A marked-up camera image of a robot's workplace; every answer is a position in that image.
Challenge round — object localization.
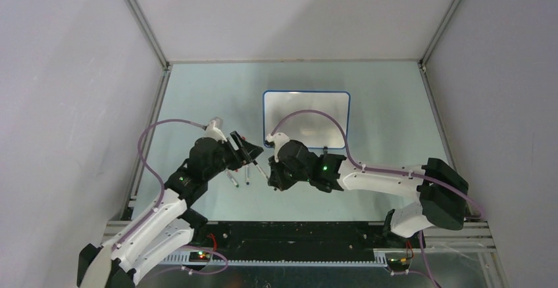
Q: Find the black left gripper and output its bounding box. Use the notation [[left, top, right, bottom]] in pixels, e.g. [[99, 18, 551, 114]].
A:
[[204, 130, 263, 180]]

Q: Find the black whiteboard marker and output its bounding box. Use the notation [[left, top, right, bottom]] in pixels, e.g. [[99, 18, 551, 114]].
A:
[[254, 162, 269, 181]]

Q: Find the blue-framed whiteboard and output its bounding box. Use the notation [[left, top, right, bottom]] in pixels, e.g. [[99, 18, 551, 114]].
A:
[[263, 90, 351, 150]]

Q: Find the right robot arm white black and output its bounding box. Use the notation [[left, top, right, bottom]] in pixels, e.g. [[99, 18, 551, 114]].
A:
[[268, 140, 469, 247]]

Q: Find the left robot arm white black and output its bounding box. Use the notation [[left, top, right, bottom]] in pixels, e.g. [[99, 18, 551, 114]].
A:
[[76, 130, 264, 287]]

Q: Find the green whiteboard marker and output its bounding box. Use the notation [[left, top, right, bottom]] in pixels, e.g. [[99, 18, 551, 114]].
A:
[[226, 171, 240, 188]]

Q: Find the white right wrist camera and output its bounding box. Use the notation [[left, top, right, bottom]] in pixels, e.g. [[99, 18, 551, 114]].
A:
[[265, 132, 290, 152]]

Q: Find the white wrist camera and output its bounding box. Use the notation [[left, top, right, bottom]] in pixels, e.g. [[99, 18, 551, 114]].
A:
[[204, 117, 227, 142], [265, 132, 290, 152]]

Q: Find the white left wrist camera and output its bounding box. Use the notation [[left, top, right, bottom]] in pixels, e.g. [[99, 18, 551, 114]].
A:
[[204, 117, 227, 142]]

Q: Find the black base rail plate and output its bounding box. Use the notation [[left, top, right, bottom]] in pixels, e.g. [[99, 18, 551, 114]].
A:
[[190, 222, 421, 262]]

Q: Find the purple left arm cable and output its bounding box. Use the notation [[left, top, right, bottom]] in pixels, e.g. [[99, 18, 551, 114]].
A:
[[111, 119, 230, 276]]

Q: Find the grey slotted cable duct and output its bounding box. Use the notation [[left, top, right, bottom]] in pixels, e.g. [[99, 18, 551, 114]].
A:
[[161, 251, 389, 268]]

